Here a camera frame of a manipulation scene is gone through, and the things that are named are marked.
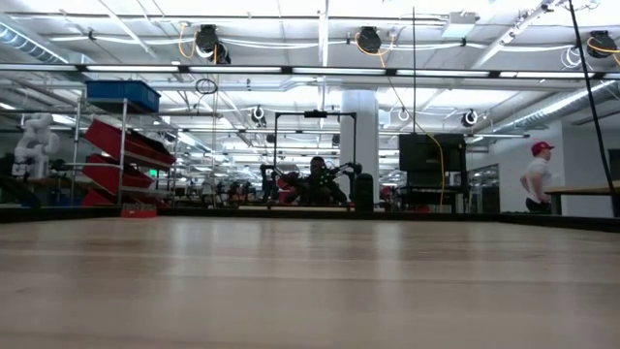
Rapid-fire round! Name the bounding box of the wooden bench table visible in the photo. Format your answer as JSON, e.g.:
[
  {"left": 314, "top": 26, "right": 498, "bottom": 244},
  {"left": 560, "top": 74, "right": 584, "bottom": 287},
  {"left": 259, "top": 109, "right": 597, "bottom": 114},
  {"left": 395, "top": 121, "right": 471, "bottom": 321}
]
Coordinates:
[{"left": 542, "top": 179, "right": 620, "bottom": 217}]

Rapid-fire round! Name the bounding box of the metal shelf rack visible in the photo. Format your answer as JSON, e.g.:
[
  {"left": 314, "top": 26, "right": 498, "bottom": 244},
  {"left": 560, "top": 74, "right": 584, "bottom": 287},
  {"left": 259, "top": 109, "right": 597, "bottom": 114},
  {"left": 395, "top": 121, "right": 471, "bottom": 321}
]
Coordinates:
[{"left": 67, "top": 96, "right": 178, "bottom": 208}]

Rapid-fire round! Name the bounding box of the black aluminium table frame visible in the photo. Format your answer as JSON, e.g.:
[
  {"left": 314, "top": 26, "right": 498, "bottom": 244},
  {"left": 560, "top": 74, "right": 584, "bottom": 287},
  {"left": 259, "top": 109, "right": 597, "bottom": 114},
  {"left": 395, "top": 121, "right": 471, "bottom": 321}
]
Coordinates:
[{"left": 0, "top": 206, "right": 620, "bottom": 233}]

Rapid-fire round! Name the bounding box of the yellow hanging cable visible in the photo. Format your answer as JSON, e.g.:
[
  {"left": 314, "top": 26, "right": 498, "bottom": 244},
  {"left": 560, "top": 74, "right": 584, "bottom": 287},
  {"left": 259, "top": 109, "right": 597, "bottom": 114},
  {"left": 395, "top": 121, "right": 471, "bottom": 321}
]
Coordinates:
[{"left": 355, "top": 28, "right": 446, "bottom": 207}]

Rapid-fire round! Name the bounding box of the person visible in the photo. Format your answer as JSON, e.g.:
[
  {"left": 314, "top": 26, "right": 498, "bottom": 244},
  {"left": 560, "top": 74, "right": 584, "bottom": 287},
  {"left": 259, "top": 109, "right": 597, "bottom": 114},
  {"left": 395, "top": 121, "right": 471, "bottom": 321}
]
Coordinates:
[
  {"left": 519, "top": 140, "right": 556, "bottom": 214},
  {"left": 290, "top": 155, "right": 348, "bottom": 205}
]

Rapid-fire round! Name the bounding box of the black ceiling cable reel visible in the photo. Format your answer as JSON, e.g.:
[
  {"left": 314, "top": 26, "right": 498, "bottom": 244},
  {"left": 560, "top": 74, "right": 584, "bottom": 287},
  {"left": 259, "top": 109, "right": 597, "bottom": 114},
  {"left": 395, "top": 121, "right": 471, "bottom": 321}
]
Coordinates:
[
  {"left": 586, "top": 29, "right": 619, "bottom": 59},
  {"left": 195, "top": 23, "right": 232, "bottom": 65},
  {"left": 356, "top": 26, "right": 383, "bottom": 54}
]

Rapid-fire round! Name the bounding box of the thick black slanting cable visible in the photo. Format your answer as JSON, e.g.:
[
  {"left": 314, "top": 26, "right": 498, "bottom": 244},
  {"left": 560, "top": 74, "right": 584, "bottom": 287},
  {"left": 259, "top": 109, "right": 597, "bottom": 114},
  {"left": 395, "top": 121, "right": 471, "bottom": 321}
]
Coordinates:
[{"left": 567, "top": 0, "right": 620, "bottom": 218}]

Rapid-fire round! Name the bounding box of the blue storage bin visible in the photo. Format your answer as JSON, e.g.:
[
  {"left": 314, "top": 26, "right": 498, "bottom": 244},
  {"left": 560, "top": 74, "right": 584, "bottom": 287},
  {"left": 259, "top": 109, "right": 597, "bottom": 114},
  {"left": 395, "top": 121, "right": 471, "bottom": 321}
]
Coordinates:
[{"left": 85, "top": 79, "right": 162, "bottom": 113}]

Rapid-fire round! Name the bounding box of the red tilted shelf bin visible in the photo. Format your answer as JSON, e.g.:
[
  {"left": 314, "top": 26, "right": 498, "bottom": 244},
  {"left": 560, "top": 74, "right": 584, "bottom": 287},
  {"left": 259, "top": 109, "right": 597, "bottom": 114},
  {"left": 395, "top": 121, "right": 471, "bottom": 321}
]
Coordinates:
[
  {"left": 80, "top": 188, "right": 120, "bottom": 208},
  {"left": 82, "top": 118, "right": 176, "bottom": 169},
  {"left": 80, "top": 153, "right": 155, "bottom": 195}
]

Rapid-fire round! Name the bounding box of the long ceiling light bar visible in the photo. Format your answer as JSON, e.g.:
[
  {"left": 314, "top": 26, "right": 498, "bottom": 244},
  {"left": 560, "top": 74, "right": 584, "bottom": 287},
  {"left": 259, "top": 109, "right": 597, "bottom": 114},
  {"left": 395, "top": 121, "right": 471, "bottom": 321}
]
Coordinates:
[{"left": 0, "top": 63, "right": 620, "bottom": 79}]

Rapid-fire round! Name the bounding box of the black gantry frame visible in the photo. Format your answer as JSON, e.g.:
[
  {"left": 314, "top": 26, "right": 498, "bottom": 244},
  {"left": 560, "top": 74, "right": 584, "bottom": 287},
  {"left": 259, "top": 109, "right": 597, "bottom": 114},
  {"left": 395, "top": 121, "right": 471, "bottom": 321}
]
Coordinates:
[{"left": 273, "top": 110, "right": 358, "bottom": 195}]

